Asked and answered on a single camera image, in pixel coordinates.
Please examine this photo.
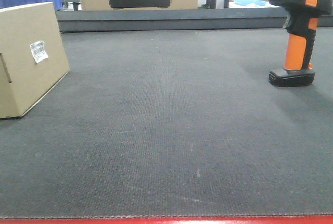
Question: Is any light blue tray background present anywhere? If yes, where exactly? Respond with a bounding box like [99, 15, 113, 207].
[231, 0, 267, 8]

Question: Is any white barcode label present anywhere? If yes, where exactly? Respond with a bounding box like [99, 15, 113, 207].
[30, 41, 49, 64]

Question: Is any red metal work table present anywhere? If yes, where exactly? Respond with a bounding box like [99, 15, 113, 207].
[1, 215, 332, 223]

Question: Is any dark grey table mat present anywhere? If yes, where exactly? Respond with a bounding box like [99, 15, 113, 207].
[1, 28, 332, 218]

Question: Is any brown cardboard package box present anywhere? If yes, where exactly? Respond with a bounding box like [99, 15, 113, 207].
[1, 2, 70, 119]

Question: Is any orange black barcode scanner gun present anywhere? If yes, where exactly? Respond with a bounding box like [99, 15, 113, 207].
[268, 0, 332, 87]

